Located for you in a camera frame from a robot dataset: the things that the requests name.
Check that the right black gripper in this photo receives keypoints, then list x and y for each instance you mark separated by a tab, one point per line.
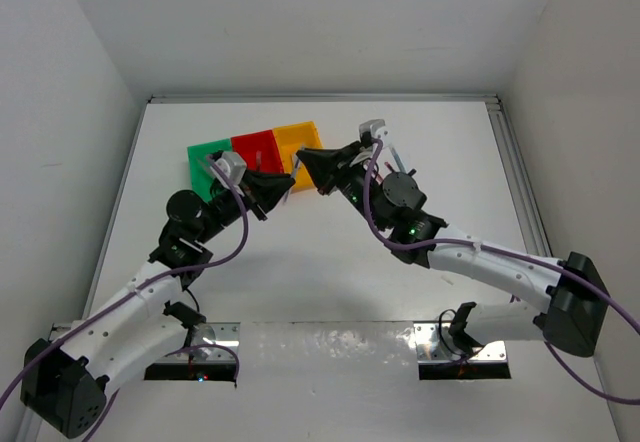
325	165

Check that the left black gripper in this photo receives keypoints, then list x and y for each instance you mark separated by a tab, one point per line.
263	188

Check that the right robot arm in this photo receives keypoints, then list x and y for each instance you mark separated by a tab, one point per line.
556	301

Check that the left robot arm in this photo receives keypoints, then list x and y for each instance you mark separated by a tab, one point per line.
68	380

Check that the red plastic bin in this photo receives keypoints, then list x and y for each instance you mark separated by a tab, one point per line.
259	150

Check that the yellow plastic bin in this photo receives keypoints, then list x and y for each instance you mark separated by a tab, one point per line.
291	138

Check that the green plastic bin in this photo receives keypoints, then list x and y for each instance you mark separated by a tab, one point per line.
201	177

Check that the blue capped pen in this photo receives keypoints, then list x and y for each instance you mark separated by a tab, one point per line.
398	160

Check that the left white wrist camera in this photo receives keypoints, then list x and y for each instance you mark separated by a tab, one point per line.
229	168

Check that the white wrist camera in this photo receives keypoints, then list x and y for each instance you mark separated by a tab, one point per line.
373	131
229	168

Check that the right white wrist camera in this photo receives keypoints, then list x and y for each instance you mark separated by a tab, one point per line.
373	131

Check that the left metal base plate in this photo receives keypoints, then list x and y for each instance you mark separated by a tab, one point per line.
209	343

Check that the metal base plate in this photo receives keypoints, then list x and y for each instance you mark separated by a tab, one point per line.
431	350
209	343

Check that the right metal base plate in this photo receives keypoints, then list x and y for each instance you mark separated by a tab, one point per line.
431	350

